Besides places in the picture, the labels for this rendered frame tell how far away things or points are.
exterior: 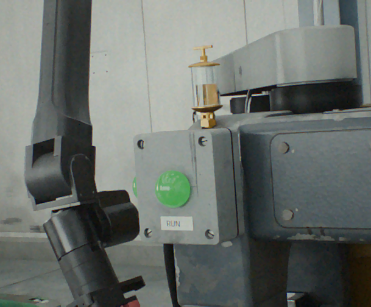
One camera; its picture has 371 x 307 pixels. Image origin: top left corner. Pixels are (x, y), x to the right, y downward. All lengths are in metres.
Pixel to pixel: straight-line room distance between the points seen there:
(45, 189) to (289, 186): 0.40
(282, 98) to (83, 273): 0.33
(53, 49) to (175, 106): 5.79
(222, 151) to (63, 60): 0.41
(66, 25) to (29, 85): 6.78
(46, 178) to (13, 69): 6.99
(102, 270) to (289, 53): 0.35
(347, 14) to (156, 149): 5.45
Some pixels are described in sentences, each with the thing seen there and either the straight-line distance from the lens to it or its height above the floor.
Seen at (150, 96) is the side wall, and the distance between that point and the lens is 6.90.
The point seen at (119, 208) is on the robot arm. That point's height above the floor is 1.23.
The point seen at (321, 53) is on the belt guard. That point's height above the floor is 1.39.
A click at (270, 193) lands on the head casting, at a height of 1.27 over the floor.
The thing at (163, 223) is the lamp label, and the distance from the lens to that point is 0.63.
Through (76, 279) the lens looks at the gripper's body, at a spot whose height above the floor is 1.16.
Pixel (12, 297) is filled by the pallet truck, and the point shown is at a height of 0.09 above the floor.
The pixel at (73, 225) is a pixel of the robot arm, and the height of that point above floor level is 1.22.
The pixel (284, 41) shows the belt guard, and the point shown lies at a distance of 0.75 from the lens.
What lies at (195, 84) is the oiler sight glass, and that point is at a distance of 0.69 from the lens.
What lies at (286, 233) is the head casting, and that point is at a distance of 0.64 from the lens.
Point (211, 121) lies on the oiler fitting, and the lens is 0.69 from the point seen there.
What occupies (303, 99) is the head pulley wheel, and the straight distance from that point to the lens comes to 0.74.
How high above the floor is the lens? 1.34
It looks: 3 degrees down
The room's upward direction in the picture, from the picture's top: 4 degrees counter-clockwise
